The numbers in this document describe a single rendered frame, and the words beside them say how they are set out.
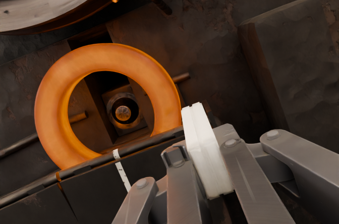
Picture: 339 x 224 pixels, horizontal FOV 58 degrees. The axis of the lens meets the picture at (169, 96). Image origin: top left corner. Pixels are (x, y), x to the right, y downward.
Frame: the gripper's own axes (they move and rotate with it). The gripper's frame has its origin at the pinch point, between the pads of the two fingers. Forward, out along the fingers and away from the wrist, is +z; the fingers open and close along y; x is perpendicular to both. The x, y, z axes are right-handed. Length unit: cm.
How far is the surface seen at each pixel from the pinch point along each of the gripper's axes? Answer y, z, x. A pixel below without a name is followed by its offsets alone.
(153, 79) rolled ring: -3.4, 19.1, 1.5
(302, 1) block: 14.7, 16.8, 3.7
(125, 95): -9.7, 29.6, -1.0
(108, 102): -12.6, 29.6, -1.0
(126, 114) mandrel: -10.3, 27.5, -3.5
